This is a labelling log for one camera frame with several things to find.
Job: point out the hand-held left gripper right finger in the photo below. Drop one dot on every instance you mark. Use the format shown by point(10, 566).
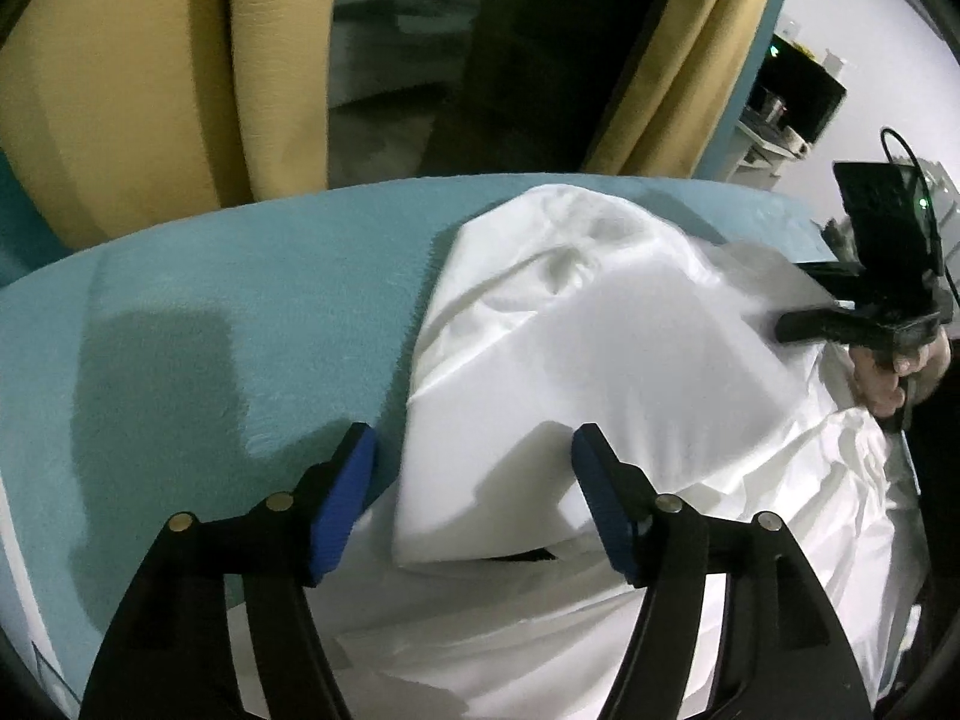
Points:
point(600, 496)

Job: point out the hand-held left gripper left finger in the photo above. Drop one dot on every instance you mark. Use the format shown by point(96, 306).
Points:
point(341, 511)

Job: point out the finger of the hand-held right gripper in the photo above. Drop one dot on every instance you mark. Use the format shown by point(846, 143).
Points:
point(817, 322)
point(825, 271)

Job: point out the white shirt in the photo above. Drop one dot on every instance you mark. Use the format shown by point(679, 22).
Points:
point(585, 330)

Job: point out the person's right hand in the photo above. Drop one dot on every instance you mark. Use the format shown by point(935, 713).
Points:
point(879, 384)

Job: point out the white desk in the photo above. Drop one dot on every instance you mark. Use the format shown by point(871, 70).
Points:
point(761, 150)

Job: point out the dark shelf with cups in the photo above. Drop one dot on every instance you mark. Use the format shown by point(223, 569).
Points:
point(799, 94)

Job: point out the teal curtain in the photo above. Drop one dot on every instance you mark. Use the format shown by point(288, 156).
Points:
point(22, 225)
point(744, 109)

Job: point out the person's dark clothing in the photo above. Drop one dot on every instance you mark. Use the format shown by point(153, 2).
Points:
point(937, 510)

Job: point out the yellow curtain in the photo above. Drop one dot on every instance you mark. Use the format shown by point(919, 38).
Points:
point(112, 90)
point(675, 90)

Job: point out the teal printed bed sheet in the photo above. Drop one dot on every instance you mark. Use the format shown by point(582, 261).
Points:
point(225, 300)

